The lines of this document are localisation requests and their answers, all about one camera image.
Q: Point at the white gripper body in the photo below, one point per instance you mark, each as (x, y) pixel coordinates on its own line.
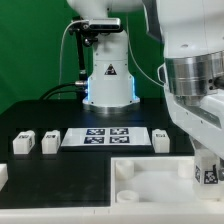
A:
(205, 123)

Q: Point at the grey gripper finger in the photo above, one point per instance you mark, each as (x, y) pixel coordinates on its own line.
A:
(220, 169)

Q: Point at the white square tabletop part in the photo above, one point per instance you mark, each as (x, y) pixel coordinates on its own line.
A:
(159, 180)

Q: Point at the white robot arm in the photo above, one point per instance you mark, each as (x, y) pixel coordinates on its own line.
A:
(189, 35)

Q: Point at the marker sheet with tags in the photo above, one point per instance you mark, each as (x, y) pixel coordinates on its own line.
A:
(126, 136)

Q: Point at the white L-shaped obstacle wall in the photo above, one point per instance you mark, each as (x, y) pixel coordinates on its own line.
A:
(203, 212)

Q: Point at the black camera on stand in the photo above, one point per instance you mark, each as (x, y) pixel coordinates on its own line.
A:
(86, 32)

